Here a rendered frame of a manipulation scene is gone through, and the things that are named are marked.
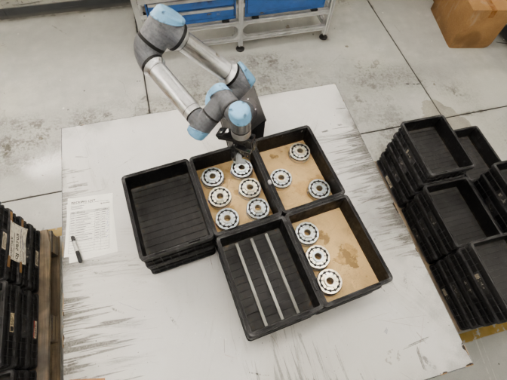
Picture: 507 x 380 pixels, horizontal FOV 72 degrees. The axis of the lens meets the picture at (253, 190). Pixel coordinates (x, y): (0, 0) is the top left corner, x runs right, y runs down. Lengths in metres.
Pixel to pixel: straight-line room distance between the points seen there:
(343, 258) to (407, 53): 2.68
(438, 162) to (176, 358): 1.84
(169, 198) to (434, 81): 2.78
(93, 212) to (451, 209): 2.02
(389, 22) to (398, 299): 3.05
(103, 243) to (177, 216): 0.38
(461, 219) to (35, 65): 3.53
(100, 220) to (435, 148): 2.00
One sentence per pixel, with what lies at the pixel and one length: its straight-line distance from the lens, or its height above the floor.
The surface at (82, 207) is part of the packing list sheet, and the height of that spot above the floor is 0.70.
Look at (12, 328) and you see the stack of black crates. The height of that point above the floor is 0.39.
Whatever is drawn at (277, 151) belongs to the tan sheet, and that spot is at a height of 0.83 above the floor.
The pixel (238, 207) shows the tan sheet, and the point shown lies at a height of 0.83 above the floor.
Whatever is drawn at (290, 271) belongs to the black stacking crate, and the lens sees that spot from 1.49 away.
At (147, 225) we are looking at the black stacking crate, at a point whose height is 0.83.
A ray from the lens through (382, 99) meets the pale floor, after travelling 3.33.
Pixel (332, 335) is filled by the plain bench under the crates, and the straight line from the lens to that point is 1.61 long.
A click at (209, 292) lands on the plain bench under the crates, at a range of 1.59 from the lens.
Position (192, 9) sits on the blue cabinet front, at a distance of 3.19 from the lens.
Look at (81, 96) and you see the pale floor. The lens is 3.33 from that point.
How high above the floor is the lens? 2.25
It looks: 62 degrees down
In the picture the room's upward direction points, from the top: 6 degrees clockwise
